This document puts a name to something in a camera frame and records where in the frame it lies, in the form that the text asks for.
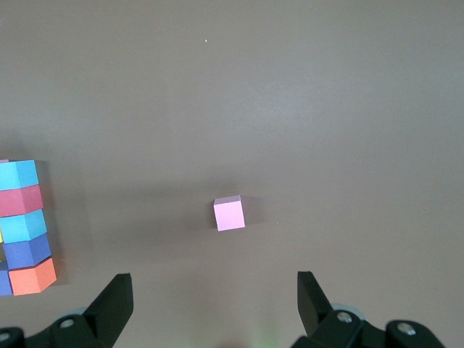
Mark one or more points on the orange foam cube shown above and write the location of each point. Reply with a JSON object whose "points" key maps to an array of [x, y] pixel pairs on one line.
{"points": [[30, 279]]}

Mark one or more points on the purple foam cube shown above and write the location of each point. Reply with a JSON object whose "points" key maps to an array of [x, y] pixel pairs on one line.
{"points": [[25, 252], [5, 282]]}

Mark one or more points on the red foam cube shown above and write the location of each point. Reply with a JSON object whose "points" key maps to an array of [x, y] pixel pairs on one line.
{"points": [[20, 201]]}

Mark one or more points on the blue foam cube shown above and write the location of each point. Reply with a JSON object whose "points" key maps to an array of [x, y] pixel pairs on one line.
{"points": [[21, 226], [18, 175]]}

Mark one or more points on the brown table cover sheet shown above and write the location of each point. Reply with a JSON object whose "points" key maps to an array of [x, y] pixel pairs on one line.
{"points": [[253, 90]]}

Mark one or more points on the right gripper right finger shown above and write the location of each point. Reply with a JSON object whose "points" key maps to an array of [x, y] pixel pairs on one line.
{"points": [[313, 311]]}

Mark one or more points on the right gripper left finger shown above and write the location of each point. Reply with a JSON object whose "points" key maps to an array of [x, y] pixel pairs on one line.
{"points": [[108, 311]]}

